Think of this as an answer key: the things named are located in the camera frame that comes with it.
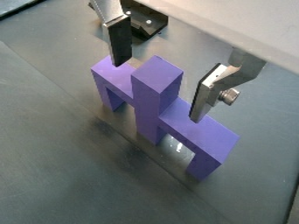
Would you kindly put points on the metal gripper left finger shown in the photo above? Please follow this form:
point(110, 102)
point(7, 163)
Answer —
point(116, 28)

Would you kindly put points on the purple three-legged block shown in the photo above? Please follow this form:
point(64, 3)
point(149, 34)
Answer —
point(150, 89)

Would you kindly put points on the black angle bracket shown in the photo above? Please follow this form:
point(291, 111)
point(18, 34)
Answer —
point(147, 21)

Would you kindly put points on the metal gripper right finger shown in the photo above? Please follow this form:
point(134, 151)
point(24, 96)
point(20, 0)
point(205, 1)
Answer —
point(217, 85)

